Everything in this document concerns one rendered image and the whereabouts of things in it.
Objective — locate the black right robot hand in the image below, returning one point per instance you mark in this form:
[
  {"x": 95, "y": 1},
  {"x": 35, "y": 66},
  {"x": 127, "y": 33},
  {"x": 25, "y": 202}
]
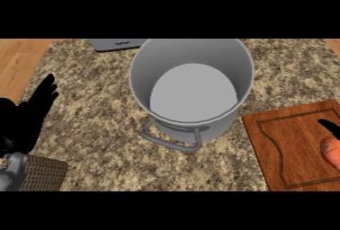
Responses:
[{"x": 332, "y": 128}]

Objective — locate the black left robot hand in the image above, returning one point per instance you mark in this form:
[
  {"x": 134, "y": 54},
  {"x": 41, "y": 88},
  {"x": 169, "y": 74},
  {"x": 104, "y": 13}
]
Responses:
[{"x": 27, "y": 119}]

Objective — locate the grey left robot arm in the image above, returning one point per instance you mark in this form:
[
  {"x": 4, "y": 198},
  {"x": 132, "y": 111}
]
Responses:
[{"x": 13, "y": 170}]

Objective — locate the orange squash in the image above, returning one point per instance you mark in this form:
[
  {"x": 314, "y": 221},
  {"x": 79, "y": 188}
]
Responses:
[{"x": 332, "y": 152}]

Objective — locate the brown wooden cutting board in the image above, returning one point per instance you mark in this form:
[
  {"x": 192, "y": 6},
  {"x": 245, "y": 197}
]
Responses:
[{"x": 292, "y": 149}]

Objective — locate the grey metal pot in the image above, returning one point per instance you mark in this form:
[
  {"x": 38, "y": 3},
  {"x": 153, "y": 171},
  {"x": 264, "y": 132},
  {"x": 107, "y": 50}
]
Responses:
[{"x": 195, "y": 95}]

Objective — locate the brown wicker basket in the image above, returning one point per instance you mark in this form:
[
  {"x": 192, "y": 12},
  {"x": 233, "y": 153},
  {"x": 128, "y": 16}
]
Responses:
[{"x": 45, "y": 175}]

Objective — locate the flat grey appliance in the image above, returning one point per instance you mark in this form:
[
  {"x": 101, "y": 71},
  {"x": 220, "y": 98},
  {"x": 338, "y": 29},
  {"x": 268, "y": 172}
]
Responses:
[{"x": 119, "y": 44}]

